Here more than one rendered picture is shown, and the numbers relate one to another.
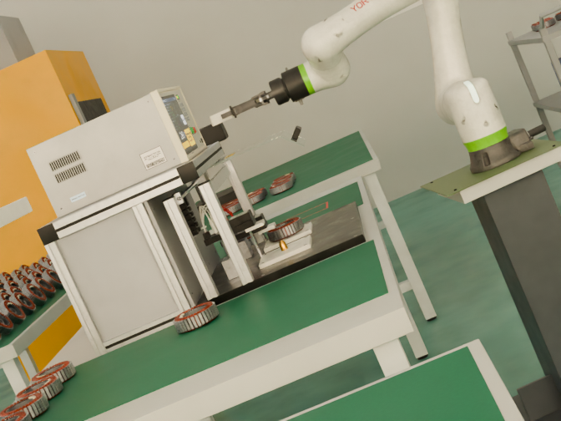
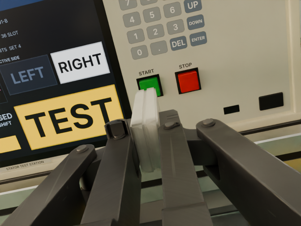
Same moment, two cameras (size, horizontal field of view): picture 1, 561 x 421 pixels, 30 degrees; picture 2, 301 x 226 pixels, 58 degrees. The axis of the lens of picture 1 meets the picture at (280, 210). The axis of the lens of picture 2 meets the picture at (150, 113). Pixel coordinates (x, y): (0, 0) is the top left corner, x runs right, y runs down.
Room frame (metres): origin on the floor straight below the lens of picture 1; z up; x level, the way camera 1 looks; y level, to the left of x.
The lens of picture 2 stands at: (3.06, -0.12, 1.25)
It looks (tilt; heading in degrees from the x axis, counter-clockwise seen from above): 19 degrees down; 89
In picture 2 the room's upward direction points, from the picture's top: 13 degrees counter-clockwise
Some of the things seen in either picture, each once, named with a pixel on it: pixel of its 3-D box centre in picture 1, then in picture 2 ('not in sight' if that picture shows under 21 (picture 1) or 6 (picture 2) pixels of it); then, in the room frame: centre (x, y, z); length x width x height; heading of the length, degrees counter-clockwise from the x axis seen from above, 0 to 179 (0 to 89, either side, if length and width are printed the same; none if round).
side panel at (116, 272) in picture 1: (120, 280); not in sight; (2.69, 0.45, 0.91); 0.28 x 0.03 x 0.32; 85
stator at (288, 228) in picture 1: (285, 229); not in sight; (3.10, 0.01, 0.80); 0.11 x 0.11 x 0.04
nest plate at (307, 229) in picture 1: (288, 236); not in sight; (3.10, 0.01, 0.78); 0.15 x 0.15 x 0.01; 85
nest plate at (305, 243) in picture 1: (285, 251); not in sight; (2.85, 0.03, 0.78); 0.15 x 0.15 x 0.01; 85
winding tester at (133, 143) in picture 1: (122, 148); (102, 46); (3.02, 0.34, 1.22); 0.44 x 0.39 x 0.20; 175
